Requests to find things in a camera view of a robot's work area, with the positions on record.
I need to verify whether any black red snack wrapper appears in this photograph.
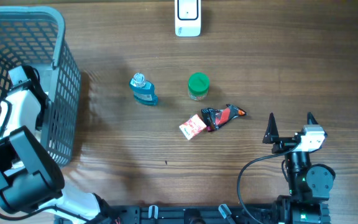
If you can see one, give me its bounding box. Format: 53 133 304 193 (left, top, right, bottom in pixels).
201 104 247 132

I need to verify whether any red snack packet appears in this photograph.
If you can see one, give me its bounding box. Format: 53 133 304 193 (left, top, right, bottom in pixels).
179 114 206 140

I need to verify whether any green lid jar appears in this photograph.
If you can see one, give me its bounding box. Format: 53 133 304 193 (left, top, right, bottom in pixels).
188 72 210 101

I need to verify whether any blue mouthwash bottle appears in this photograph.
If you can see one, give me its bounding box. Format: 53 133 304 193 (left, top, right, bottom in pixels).
129 73 158 106

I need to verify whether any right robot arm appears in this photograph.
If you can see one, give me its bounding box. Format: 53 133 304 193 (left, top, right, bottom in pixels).
262 113 336 224

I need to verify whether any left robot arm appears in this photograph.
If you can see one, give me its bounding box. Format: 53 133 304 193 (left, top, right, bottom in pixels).
0 65 122 223

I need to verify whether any white barcode scanner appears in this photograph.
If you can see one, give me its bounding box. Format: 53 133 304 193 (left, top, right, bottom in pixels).
175 0 201 37

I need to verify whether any grey plastic mesh basket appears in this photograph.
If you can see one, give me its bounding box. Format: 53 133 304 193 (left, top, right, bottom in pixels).
0 6 81 167

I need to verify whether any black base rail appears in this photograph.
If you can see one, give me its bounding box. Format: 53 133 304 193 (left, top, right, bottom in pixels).
53 203 332 224

